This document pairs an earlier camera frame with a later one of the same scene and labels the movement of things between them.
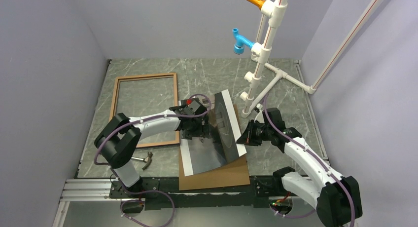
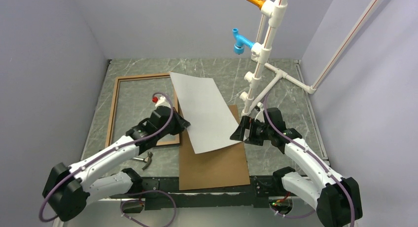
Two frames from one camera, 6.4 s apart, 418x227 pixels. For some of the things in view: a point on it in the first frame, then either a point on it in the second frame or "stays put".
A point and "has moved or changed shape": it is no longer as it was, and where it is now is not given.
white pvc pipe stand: [264, 75] stays put
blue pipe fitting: [240, 41] stays put
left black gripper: [203, 131] → [181, 123]
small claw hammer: [147, 159] stays put
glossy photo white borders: [219, 145] has moved or changed shape
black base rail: [163, 194] stays put
